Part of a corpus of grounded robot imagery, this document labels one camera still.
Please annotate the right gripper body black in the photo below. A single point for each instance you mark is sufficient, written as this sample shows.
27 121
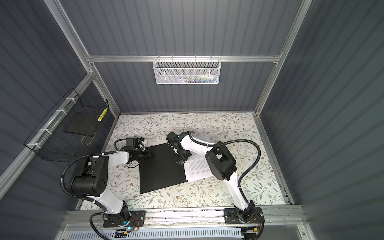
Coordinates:
182 156

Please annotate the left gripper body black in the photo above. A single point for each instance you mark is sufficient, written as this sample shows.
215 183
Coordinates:
142 156

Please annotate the printed paper sheet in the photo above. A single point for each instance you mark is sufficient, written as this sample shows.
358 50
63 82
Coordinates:
196 167

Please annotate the blue folder with black inside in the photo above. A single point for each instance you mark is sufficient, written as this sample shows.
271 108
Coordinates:
161 170

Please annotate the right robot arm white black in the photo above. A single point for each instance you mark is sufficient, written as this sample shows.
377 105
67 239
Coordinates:
222 165

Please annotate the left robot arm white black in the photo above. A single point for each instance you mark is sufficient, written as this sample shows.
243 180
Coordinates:
90 177

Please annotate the yellow marker in basket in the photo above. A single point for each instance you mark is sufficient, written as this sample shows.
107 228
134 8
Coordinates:
101 116

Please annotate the black pad in basket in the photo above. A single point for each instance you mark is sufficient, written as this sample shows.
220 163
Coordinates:
84 124

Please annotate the pens in white basket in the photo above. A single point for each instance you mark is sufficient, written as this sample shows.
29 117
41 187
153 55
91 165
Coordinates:
199 79

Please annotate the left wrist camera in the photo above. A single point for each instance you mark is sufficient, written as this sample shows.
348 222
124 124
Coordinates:
134 144

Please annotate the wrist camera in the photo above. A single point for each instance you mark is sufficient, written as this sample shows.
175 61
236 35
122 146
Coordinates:
173 140
134 144

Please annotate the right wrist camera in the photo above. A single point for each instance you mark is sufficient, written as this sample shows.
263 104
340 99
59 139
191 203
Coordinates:
173 140

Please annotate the black wire basket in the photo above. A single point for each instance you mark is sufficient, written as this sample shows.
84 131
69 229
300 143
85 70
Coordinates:
50 143

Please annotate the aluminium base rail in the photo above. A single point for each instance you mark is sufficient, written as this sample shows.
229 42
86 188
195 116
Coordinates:
217 217

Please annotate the white ventilated cable duct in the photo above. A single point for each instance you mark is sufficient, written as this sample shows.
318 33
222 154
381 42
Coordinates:
174 234

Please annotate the white wire mesh basket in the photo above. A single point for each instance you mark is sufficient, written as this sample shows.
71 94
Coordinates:
166 73

